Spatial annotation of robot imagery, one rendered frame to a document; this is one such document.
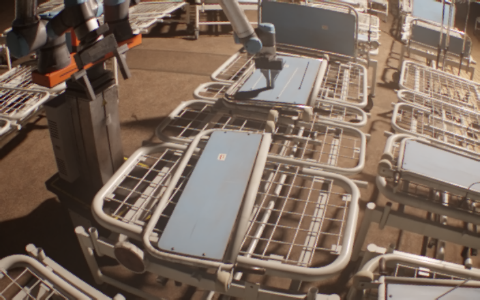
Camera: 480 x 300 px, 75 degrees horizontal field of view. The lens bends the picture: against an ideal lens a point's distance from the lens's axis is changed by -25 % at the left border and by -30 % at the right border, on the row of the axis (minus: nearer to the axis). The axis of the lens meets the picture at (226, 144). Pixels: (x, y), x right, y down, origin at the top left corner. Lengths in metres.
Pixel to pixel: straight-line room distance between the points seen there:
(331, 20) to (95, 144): 1.79
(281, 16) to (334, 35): 0.40
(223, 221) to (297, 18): 1.85
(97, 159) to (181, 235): 0.64
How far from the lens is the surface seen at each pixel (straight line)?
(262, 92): 1.94
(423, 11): 5.91
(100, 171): 1.72
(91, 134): 1.64
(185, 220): 1.24
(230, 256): 1.11
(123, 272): 1.80
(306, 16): 2.77
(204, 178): 1.40
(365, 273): 1.07
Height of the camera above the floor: 1.34
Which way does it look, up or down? 31 degrees down
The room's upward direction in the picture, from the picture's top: straight up
